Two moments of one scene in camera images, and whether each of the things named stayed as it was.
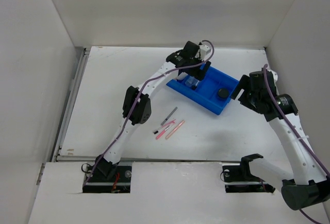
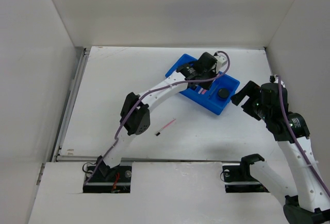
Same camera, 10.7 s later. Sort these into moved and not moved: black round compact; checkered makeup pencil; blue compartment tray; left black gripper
Moved: checkered makeup pencil; left black gripper
Not moved: black round compact; blue compartment tray
